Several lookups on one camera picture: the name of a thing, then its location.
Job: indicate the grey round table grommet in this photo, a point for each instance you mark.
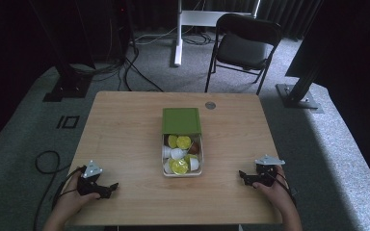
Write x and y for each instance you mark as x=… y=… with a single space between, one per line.
x=210 y=105

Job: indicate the white desk frame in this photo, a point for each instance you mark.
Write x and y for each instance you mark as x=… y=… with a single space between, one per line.
x=179 y=38

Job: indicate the black metal stand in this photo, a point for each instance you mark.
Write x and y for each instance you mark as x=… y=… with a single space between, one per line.
x=297 y=94
x=69 y=85

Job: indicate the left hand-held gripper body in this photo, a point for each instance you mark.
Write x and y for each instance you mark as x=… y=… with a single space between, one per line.
x=89 y=186

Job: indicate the black folding chair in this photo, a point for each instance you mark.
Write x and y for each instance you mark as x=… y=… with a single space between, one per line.
x=242 y=48

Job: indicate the person's right hand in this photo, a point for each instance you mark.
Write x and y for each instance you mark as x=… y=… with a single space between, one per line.
x=274 y=194

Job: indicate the white box drawer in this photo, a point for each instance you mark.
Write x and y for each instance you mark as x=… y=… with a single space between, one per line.
x=164 y=173

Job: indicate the brown small cup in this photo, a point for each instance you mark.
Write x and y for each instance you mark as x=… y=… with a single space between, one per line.
x=194 y=148

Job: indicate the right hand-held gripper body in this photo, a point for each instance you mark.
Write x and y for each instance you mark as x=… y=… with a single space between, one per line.
x=265 y=174

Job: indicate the person's left hand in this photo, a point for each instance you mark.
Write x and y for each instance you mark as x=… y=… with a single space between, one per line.
x=74 y=199

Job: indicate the green box sleeve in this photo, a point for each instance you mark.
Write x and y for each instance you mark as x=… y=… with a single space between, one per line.
x=181 y=120

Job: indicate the pile of small jelly cups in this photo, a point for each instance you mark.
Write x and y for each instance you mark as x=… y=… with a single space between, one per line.
x=179 y=166

